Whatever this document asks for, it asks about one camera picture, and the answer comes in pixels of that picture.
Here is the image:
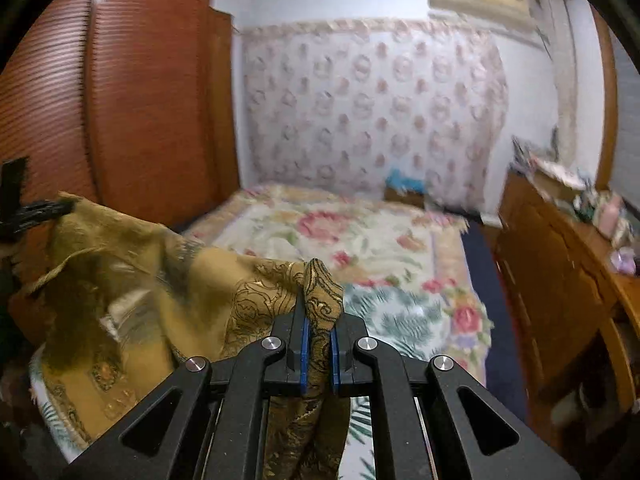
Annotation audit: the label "golden brown patterned shirt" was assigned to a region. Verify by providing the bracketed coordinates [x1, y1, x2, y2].
[29, 197, 349, 479]

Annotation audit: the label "palm leaf print cloth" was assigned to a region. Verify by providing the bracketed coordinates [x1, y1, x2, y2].
[338, 284, 450, 479]

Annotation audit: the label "floral bedspread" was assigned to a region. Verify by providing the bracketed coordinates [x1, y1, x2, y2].
[184, 184, 492, 382]

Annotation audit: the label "dark blue bed sheet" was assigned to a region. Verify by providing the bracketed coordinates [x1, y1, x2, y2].
[461, 217, 528, 422]

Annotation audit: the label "red-brown louvered wardrobe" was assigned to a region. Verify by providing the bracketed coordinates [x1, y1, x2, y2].
[0, 0, 241, 346]

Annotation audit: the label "blue item at headboard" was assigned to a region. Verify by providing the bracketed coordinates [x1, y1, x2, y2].
[385, 168, 424, 195]

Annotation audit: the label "brown wooden sideboard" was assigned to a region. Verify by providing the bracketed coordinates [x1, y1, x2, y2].
[496, 171, 639, 448]

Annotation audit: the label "beige tied window curtain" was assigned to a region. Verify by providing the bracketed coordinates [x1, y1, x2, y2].
[540, 0, 577, 166]

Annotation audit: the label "pink bottle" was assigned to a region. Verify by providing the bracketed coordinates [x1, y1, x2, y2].
[597, 193, 624, 240]

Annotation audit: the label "grey window roller blind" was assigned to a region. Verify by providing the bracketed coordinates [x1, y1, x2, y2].
[610, 38, 640, 209]

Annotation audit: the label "pink ring-pattern wall curtain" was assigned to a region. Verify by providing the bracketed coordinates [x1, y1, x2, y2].
[243, 20, 509, 210]

